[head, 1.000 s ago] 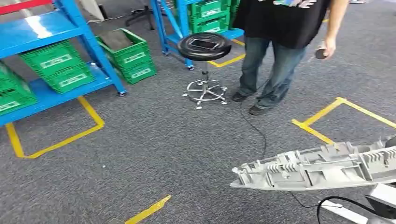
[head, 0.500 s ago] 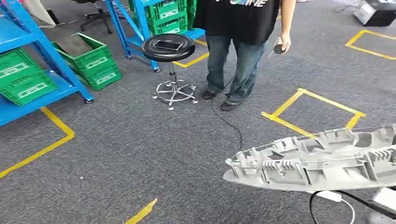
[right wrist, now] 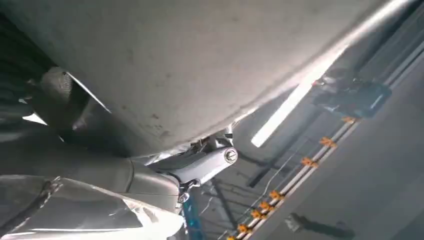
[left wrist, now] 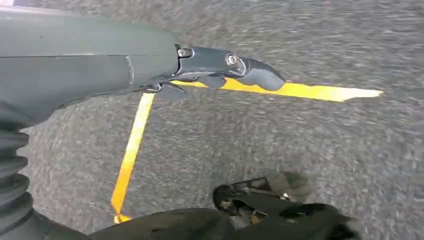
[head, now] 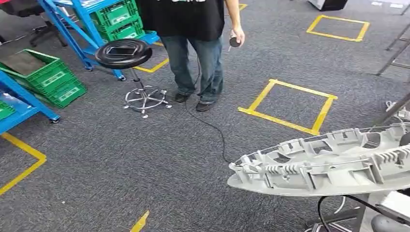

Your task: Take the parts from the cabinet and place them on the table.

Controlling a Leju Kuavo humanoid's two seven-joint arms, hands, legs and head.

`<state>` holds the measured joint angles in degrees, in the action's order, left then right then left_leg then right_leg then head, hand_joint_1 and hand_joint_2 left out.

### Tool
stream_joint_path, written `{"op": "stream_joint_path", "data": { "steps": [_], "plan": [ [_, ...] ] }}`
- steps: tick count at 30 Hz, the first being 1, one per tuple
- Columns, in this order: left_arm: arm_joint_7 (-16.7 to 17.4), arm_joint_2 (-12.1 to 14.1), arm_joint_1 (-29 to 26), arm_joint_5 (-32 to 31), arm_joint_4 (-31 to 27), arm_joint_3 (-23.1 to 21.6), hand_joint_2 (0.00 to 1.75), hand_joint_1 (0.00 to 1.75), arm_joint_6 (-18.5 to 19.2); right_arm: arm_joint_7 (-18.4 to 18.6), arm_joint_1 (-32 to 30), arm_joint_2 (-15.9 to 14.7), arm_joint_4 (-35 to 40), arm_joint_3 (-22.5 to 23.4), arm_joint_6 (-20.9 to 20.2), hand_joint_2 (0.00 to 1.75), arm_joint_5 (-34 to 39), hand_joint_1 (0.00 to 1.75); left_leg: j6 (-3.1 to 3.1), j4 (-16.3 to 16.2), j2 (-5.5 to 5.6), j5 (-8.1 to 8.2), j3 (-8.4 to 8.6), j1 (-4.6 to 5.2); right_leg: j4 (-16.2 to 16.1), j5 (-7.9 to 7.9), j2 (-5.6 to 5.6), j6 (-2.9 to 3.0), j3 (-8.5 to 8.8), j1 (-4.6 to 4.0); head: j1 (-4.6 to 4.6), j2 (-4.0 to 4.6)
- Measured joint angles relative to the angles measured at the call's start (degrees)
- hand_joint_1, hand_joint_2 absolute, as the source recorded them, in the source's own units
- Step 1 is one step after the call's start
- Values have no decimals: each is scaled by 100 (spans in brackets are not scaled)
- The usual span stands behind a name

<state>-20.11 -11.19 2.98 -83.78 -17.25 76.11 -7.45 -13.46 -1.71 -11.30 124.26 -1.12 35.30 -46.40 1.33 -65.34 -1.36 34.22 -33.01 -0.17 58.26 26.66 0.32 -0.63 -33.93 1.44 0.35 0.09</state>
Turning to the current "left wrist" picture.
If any black robot left foot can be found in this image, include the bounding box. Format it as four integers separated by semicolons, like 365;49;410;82
211;171;314;229

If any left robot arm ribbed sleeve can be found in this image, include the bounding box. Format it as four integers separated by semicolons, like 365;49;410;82
0;120;92;240

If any yellow floor tape marker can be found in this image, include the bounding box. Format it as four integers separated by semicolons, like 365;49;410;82
110;78;384;225

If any black robot leg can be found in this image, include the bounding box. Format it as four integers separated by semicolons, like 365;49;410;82
89;202;360;240

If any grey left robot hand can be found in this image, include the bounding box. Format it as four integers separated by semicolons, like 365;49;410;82
0;9;287;127

